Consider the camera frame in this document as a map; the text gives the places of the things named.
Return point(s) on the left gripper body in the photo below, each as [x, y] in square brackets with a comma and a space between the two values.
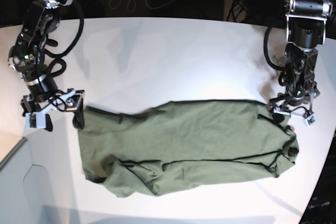
[299, 106]

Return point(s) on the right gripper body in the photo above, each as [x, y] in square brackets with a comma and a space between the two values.
[70, 101]

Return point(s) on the green t-shirt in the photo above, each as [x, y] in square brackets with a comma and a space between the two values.
[182, 145]

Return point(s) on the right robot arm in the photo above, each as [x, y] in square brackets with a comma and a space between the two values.
[38, 66]

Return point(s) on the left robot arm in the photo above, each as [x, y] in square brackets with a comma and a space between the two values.
[306, 22]

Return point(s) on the white table extension panel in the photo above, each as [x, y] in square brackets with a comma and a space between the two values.
[36, 185]

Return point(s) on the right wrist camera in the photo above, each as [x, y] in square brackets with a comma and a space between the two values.
[35, 120]

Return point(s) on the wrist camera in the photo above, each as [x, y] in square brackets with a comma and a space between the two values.
[35, 120]
[309, 119]

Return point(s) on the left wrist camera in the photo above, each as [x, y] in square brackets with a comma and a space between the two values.
[309, 119]

